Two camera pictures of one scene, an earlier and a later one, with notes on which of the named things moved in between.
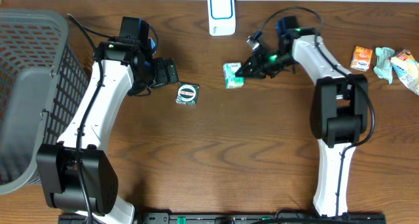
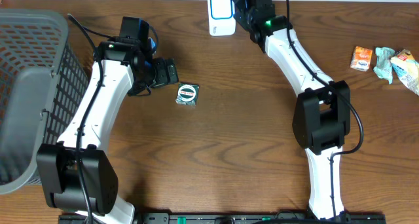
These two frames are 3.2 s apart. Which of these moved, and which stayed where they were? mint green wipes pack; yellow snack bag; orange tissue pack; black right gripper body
Moved: black right gripper body
Stayed: mint green wipes pack; yellow snack bag; orange tissue pack
